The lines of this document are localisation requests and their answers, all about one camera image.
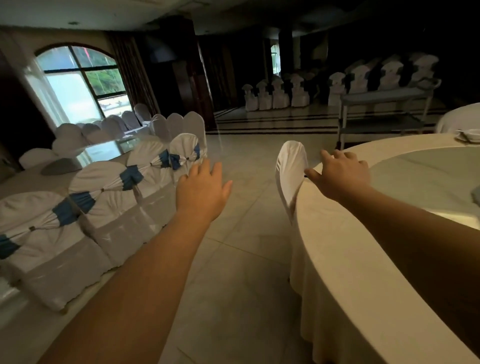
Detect person's left hand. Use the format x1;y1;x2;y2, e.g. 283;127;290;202
176;158;233;226

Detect brown curtain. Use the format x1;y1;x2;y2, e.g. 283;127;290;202
106;31;161;117

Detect person's right forearm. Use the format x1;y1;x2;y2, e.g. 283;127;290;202
339;186;480;358

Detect group of white covered chairs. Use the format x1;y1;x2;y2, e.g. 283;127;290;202
19;103;207;170

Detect cream round table cloth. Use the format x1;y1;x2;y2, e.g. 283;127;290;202
289;133;480;364

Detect person's left forearm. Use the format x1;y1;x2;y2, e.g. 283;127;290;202
37;211;217;364

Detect round glass turntable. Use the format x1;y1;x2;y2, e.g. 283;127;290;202
369;144;480;230

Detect beige cloth covered table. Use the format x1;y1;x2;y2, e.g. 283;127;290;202
0;149;132;205

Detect glass table turntable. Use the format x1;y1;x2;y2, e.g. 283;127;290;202
40;136;140;176

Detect metal serving cart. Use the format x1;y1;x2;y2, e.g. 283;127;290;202
337;78;442;151

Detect narrow bright window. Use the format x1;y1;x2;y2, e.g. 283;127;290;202
270;43;282;76

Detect white chair with blue sash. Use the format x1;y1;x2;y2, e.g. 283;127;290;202
127;140;181;199
169;133;205;182
68;161;178;268
0;191;114;313

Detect sheer white curtain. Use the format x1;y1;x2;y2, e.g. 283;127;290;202
0;32;72;130

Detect person's right hand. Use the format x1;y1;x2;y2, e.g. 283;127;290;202
304;149;372;203

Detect white covered dining chair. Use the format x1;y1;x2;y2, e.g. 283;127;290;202
275;140;310;226

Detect arched window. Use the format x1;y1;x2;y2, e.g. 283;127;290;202
35;42;134;125

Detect row of white covered chairs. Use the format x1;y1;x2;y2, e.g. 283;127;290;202
241;53;440;112

